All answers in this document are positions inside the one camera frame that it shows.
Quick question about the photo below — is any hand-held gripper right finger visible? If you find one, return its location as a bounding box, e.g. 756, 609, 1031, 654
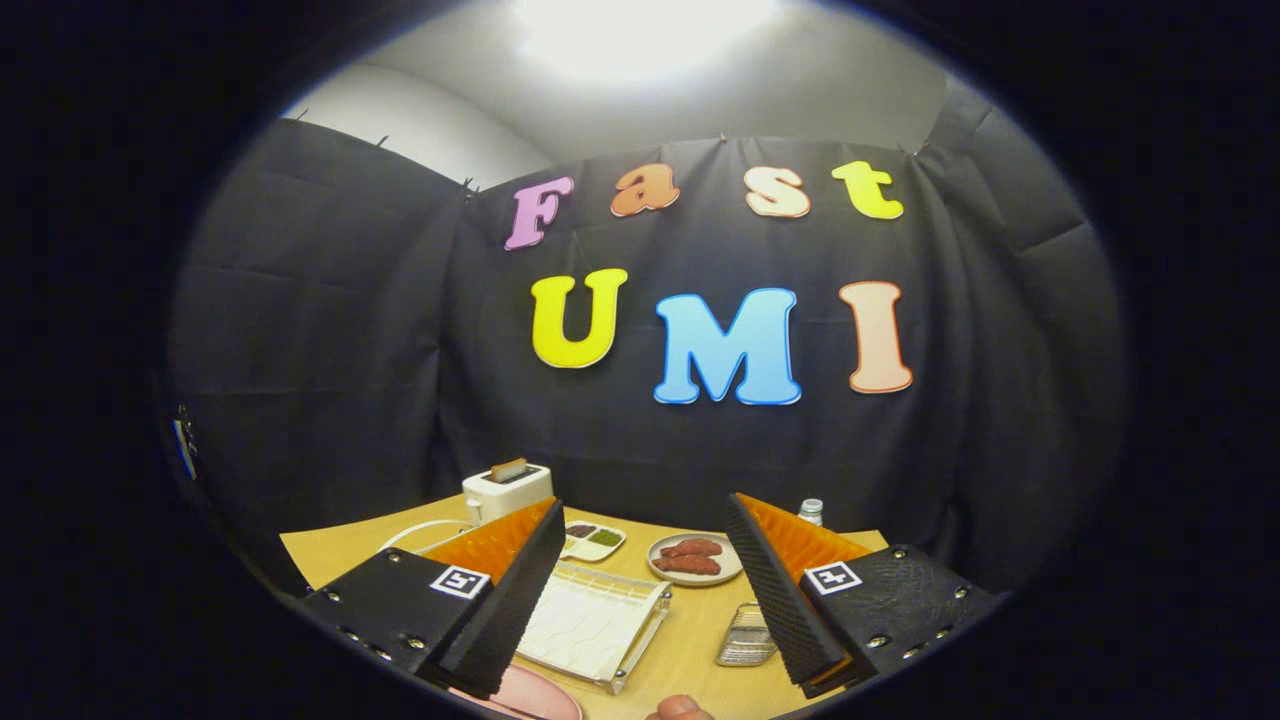
720, 491, 1004, 700

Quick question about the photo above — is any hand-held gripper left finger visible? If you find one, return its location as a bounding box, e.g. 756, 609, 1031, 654
298, 497, 568, 701

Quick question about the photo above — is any metal wire basket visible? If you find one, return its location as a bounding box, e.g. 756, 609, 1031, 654
715, 602, 779, 668

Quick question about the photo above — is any white wire dish rack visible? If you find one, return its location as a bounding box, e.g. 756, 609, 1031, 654
380, 518, 673, 696

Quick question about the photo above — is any pink plate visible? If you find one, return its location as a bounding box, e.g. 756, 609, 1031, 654
450, 664, 584, 720

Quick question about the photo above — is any wooden-handled spoon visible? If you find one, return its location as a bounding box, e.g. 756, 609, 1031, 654
645, 694, 716, 720

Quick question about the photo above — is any beige dinner plate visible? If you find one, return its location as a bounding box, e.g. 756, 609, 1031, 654
646, 532, 745, 587

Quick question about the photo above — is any white divided snack tray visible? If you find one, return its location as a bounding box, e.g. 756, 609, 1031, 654
560, 520, 627, 563

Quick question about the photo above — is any white toaster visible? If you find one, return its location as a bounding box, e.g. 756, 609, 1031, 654
462, 463, 554, 528

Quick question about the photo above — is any black backdrop cloth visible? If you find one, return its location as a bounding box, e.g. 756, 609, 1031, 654
165, 75, 1131, 601

